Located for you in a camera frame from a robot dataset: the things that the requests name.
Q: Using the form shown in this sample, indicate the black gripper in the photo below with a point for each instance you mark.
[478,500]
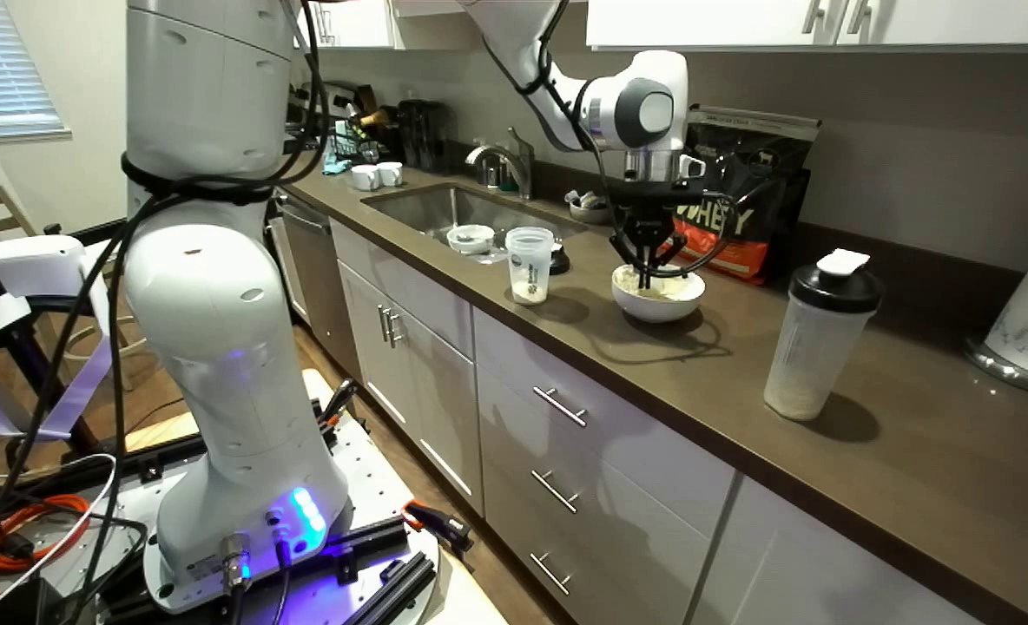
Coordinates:
[666,225]

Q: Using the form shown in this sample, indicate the black orange clamp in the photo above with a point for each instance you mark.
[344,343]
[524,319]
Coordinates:
[334,402]
[440,523]

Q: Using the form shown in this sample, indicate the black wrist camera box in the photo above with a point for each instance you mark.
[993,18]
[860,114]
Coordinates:
[673,188]

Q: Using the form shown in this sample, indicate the white window blind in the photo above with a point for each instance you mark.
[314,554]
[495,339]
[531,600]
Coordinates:
[4,69]

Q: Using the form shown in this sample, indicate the small white mug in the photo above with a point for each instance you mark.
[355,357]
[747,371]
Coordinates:
[392,173]
[363,177]

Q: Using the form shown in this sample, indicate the white upper kitchen cabinets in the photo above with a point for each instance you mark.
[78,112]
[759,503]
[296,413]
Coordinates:
[942,18]

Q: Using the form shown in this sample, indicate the light wood board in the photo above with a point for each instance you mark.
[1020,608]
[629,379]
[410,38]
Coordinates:
[162,430]

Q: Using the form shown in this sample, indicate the stainless steel sink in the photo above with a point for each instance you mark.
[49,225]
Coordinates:
[421,209]

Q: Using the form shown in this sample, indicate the stainless dishwasher front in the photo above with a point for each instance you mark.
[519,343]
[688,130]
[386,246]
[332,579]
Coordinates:
[319,277]

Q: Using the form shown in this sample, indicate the teal glass jar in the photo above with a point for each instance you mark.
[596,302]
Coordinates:
[342,151]

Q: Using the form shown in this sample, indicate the perforated metal robot table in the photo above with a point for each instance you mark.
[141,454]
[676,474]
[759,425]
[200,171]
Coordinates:
[386,474]

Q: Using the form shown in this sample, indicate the white ceramic bowl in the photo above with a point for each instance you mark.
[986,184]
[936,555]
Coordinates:
[658,311]

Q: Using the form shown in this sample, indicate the grey lower kitchen cabinets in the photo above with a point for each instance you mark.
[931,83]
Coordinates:
[629,486]

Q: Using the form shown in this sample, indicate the white round container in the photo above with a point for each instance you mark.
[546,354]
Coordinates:
[471,240]

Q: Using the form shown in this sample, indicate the black aluminium rail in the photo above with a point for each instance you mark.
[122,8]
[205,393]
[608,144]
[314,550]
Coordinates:
[370,539]
[394,592]

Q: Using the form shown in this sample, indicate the black whey protein bag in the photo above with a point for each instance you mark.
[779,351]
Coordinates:
[769,221]

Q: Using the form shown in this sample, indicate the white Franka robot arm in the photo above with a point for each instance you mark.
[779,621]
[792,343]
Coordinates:
[223,349]

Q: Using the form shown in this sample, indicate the shaker bottle with black lid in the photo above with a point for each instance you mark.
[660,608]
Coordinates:
[812,357]

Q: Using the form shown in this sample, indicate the chrome sink faucet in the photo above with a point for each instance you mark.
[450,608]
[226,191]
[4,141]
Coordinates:
[519,173]

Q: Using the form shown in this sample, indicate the loose black shaker lid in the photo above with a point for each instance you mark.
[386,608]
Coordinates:
[560,265]

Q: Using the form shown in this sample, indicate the beige protein powder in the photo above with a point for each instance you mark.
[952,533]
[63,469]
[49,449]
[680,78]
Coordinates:
[685,283]

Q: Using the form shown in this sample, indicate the black coffee maker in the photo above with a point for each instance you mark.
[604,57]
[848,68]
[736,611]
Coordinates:
[421,136]

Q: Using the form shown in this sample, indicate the clear open shaker bottle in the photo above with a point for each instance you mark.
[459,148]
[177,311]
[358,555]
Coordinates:
[531,283]

